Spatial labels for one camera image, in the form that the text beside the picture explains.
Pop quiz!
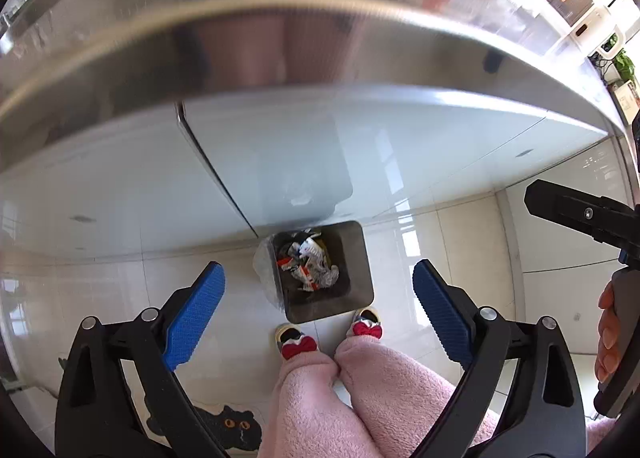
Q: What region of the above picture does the person's slipper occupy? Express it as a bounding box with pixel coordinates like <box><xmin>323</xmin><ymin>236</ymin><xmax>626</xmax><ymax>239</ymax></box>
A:
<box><xmin>346</xmin><ymin>308</ymin><xmax>384</xmax><ymax>340</ymax></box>
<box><xmin>274</xmin><ymin>323</ymin><xmax>319</xmax><ymax>360</ymax></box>

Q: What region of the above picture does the white cabinet door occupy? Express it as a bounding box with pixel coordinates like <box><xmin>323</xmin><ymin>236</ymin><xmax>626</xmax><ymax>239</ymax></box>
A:
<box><xmin>179</xmin><ymin>87</ymin><xmax>617</xmax><ymax>239</ymax></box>
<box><xmin>0</xmin><ymin>103</ymin><xmax>259</xmax><ymax>259</ymax></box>

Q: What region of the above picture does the person's right leg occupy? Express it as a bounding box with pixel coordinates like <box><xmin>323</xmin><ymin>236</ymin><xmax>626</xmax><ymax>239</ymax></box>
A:
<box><xmin>334</xmin><ymin>335</ymin><xmax>501</xmax><ymax>458</ymax></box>

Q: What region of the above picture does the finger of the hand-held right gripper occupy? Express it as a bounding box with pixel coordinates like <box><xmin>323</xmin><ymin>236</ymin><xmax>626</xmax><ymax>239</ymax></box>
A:
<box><xmin>524</xmin><ymin>179</ymin><xmax>640</xmax><ymax>266</ymax></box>
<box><xmin>630</xmin><ymin>110</ymin><xmax>640</xmax><ymax>175</ymax></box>

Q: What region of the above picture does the person's right slipper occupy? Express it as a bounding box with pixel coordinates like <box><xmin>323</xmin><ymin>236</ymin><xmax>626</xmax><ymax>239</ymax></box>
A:
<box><xmin>346</xmin><ymin>308</ymin><xmax>384</xmax><ymax>340</ymax></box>

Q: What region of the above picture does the black cat floor mat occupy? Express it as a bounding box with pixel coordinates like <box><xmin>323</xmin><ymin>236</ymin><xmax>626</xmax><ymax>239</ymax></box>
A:
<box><xmin>144</xmin><ymin>402</ymin><xmax>264</xmax><ymax>454</ymax></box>

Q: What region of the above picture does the person's leg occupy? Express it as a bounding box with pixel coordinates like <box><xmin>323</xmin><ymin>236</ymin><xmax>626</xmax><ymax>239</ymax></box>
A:
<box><xmin>260</xmin><ymin>352</ymin><xmax>416</xmax><ymax>458</ymax></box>
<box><xmin>334</xmin><ymin>335</ymin><xmax>501</xmax><ymax>458</ymax></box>

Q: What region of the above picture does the green potted plant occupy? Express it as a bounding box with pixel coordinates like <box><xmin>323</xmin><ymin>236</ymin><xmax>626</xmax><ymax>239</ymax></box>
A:
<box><xmin>612</xmin><ymin>50</ymin><xmax>637</xmax><ymax>85</ymax></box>

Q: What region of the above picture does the clear plastic bin liner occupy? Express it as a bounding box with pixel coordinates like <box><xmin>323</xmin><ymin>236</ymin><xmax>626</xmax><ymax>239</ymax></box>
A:
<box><xmin>252</xmin><ymin>233</ymin><xmax>287</xmax><ymax>311</ymax></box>

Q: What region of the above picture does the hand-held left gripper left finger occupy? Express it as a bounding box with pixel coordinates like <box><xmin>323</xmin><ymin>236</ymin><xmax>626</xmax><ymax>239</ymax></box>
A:
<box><xmin>54</xmin><ymin>261</ymin><xmax>236</xmax><ymax>458</ymax></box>

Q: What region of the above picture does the person's right forearm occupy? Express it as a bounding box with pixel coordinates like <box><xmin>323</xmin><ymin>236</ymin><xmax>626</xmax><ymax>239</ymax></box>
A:
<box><xmin>585</xmin><ymin>417</ymin><xmax>621</xmax><ymax>456</ymax></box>

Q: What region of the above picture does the pile of crumpled wrappers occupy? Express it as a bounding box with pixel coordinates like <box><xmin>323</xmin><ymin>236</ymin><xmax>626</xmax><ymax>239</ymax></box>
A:
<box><xmin>276</xmin><ymin>230</ymin><xmax>349</xmax><ymax>293</ymax></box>

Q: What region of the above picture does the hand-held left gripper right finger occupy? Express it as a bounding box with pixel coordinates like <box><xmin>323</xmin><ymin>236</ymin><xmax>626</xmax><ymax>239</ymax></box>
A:
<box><xmin>412</xmin><ymin>259</ymin><xmax>587</xmax><ymax>458</ymax></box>

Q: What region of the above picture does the grey square trash bin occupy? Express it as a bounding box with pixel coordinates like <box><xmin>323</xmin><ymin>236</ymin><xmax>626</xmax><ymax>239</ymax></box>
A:
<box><xmin>269</xmin><ymin>220</ymin><xmax>375</xmax><ymax>325</ymax></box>

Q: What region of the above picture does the person's left leg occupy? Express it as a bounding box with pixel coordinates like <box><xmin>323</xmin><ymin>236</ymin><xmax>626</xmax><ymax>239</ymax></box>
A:
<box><xmin>260</xmin><ymin>352</ymin><xmax>416</xmax><ymax>458</ymax></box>

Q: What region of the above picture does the person's left slipper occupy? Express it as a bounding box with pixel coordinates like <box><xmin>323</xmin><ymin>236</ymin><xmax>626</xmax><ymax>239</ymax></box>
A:
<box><xmin>274</xmin><ymin>323</ymin><xmax>319</xmax><ymax>360</ymax></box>

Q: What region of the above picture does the person's right hand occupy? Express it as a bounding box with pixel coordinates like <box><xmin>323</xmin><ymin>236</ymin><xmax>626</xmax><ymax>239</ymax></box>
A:
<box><xmin>595</xmin><ymin>282</ymin><xmax>621</xmax><ymax>384</ymax></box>

